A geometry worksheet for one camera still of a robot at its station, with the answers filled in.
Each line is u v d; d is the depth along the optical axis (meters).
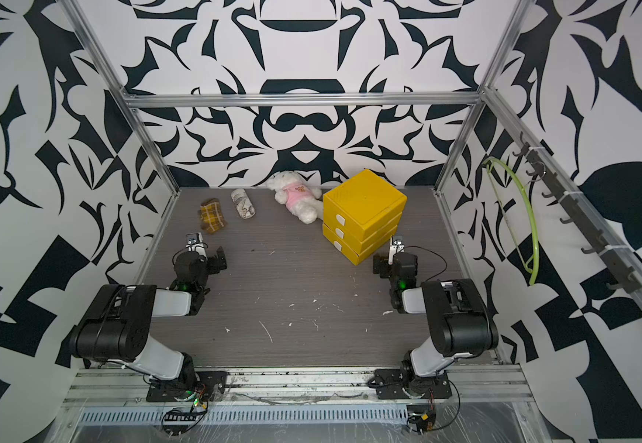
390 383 0.73
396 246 0.82
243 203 1.11
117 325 0.46
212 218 1.08
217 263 0.87
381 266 0.87
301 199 1.05
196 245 0.81
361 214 0.83
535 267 0.66
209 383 0.74
